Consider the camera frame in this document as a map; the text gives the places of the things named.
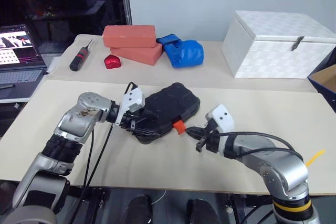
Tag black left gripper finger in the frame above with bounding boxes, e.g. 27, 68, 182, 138
131, 126, 161, 137
141, 110, 160, 120

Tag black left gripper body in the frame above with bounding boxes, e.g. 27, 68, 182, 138
120, 109, 146, 132

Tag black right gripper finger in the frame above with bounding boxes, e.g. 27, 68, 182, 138
185, 126, 208, 140
195, 138, 208, 153

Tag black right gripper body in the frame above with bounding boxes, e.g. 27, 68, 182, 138
203, 118, 222, 154

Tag black case with orange latch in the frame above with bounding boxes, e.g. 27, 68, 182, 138
130, 82, 202, 145

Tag salmon red brick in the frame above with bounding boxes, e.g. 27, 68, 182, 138
102, 25, 156, 49
109, 43, 164, 66

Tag red heart-shaped box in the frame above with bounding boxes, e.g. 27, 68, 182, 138
103, 54, 122, 71

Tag dark rounded shape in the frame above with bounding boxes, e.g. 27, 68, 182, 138
121, 194, 153, 224
185, 198, 219, 224

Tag blue boxing glove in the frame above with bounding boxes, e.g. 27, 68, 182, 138
156, 34, 205, 70

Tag black handled screwdriver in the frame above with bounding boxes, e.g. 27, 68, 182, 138
69, 38, 94, 72

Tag white woven lidded box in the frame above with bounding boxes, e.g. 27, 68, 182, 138
220, 10, 336, 79

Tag open laptop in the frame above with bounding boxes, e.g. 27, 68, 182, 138
0, 24, 48, 103

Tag blue cardboard box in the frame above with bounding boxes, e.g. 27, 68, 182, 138
307, 63, 336, 95

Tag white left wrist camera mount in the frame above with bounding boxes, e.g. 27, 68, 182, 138
114, 86, 146, 128

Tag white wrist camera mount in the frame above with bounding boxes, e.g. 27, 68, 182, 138
114, 86, 146, 128
204, 104, 235, 133

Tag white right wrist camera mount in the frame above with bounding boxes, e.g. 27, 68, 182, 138
204, 104, 235, 133

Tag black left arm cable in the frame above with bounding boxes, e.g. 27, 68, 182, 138
83, 126, 96, 188
70, 124, 114, 221

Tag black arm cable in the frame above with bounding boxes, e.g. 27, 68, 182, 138
70, 124, 114, 221
83, 126, 96, 188
217, 132, 305, 162
235, 147, 299, 159

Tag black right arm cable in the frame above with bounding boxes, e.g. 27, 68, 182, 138
235, 147, 299, 159
217, 132, 305, 162

